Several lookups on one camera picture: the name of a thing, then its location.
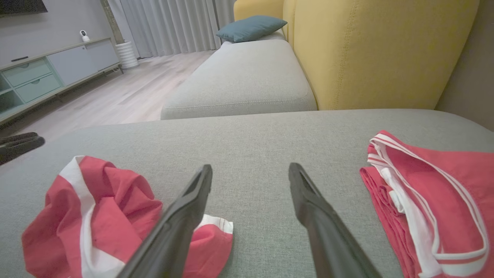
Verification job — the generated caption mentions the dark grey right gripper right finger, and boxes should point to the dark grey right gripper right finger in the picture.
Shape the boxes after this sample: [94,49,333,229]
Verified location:
[289,163,382,278]

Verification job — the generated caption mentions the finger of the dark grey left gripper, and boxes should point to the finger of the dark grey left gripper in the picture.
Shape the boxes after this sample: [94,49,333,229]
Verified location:
[0,132,39,146]
[0,136,46,165]

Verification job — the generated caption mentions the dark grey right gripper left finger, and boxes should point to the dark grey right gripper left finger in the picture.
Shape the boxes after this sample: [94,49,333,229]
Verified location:
[116,164,213,278]

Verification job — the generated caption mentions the red and white shirt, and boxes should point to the red and white shirt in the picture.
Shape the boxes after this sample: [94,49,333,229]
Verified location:
[360,131,494,278]
[21,156,234,278]

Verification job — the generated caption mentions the grey green TV cabinet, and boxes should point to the grey green TV cabinet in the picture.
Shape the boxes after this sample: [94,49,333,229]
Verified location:
[0,37,122,126]

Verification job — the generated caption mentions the large grey sofa chaise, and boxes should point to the large grey sofa chaise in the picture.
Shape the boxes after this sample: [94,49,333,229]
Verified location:
[0,109,494,278]

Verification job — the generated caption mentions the white ribbed bin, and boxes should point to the white ribbed bin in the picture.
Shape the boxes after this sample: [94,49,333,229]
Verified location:
[114,41,139,70]

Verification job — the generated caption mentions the long grey sofa seat cushion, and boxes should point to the long grey sofa seat cushion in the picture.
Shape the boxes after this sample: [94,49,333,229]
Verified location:
[160,39,318,120]

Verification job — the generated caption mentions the grey pleated curtain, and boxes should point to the grey pleated curtain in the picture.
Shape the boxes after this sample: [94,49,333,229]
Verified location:
[107,0,236,59]

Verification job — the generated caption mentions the yellow sofa backrest cushion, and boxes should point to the yellow sofa backrest cushion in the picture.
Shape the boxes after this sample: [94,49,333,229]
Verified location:
[233,0,286,37]
[293,0,480,112]
[282,0,297,49]

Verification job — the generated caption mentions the blue throw pillow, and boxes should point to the blue throw pillow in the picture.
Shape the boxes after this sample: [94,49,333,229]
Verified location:
[215,15,288,43]

